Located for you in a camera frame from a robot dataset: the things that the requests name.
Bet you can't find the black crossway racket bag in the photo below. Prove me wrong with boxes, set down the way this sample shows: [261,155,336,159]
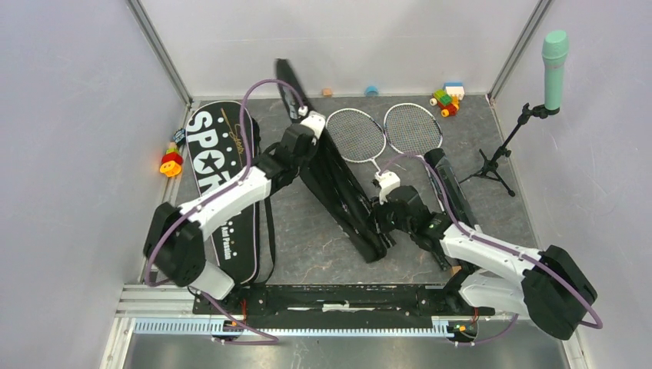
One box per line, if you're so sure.
[274,58,394,263]

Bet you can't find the black shuttlecock tube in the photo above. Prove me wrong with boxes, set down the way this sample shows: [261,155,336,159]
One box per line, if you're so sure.
[424,148,479,229]

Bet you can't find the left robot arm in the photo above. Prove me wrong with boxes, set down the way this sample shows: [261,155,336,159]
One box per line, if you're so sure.
[144,115,326,314]

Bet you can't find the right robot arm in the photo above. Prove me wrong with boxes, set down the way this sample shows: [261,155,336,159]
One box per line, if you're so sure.
[373,186,602,341]

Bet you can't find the black sport racket bag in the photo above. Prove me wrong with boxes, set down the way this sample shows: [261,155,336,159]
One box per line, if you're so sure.
[185,101,261,285]

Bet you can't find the black white shaft racket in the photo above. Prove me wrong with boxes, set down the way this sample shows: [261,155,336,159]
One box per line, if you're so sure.
[383,102,449,204]

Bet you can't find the blue cylinder block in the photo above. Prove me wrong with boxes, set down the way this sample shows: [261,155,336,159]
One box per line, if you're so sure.
[364,85,379,97]

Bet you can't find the black microphone tripod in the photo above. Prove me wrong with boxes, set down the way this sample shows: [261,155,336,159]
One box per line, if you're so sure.
[462,103,560,198]

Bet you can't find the red yellow toy blocks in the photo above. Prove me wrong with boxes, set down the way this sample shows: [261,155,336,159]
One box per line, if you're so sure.
[159,142,183,178]

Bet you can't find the green blue blocks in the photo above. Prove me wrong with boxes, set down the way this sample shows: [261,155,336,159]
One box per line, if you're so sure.
[429,81,465,118]

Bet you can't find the green microphone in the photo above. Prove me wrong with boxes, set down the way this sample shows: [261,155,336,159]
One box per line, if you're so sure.
[541,30,570,111]

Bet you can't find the white frame racket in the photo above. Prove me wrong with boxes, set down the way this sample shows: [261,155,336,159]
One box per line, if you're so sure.
[324,108,452,271]

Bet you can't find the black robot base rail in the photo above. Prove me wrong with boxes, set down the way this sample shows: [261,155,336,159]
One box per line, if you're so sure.
[219,284,495,330]

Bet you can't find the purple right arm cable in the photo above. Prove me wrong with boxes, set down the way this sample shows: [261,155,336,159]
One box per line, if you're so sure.
[379,152,604,347]

